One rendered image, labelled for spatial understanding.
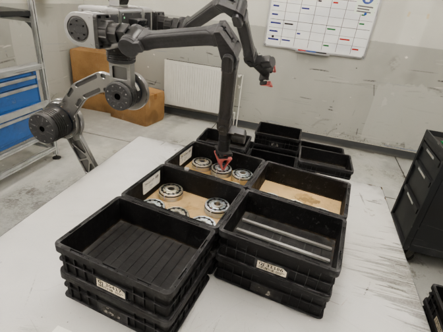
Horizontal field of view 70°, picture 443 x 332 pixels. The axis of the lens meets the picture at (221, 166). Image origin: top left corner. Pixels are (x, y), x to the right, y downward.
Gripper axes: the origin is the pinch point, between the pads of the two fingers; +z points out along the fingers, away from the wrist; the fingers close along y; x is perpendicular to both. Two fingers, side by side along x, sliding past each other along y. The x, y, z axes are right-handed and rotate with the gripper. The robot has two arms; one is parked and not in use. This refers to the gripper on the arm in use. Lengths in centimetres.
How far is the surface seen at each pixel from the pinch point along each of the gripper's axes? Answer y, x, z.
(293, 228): -46.1, -17.0, 4.1
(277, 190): -19.2, -22.6, 4.1
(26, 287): -45, 79, 16
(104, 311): -61, 54, 14
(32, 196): 118, 121, 87
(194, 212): -29.8, 19.9, 3.8
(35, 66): 180, 115, -5
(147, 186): -16.9, 37.4, -1.8
